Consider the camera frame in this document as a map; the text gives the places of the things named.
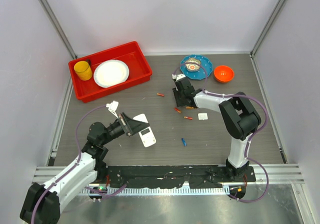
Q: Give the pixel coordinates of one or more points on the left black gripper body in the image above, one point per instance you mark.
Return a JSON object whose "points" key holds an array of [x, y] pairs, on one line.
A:
{"points": [[122, 122]]}

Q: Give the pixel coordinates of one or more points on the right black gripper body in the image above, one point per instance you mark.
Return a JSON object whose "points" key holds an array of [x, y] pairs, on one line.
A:
{"points": [[179, 97]]}

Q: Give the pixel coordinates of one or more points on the white remote control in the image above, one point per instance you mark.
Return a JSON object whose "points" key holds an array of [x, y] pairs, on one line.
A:
{"points": [[147, 136]]}

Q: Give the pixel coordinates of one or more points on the white battery cover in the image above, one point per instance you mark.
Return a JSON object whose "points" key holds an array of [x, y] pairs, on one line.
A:
{"points": [[202, 116]]}

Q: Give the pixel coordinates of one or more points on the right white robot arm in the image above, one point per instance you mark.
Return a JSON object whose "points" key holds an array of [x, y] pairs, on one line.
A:
{"points": [[240, 117]]}

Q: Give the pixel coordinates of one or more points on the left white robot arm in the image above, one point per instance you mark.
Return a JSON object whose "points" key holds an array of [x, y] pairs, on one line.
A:
{"points": [[45, 202]]}

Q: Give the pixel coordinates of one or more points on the blue plate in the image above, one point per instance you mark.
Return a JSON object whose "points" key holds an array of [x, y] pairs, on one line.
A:
{"points": [[205, 70]]}

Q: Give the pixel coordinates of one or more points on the small patterned bowl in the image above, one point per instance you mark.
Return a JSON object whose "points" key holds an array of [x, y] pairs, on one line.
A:
{"points": [[193, 64]]}

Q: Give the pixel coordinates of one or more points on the orange bowl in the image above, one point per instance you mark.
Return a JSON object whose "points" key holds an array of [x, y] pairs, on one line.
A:
{"points": [[223, 74]]}

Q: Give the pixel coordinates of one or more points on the blue battery centre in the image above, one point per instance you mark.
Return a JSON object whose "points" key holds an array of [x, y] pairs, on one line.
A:
{"points": [[183, 142]]}

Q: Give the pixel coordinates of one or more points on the white paper plate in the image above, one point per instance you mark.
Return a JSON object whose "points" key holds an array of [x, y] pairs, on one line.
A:
{"points": [[110, 73]]}

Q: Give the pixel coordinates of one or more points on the red plastic bin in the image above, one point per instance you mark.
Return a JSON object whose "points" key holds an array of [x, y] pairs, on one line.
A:
{"points": [[130, 53]]}

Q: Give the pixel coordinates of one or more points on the yellow cup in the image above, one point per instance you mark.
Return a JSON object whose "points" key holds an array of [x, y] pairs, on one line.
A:
{"points": [[83, 70]]}

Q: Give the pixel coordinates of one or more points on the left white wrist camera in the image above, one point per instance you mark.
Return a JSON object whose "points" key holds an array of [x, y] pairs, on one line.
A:
{"points": [[112, 107]]}

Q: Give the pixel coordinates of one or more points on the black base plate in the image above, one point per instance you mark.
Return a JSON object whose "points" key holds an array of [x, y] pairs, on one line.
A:
{"points": [[172, 176]]}

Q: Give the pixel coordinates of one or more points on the white slotted cable duct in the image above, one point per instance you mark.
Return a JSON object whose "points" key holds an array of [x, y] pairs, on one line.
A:
{"points": [[183, 191]]}

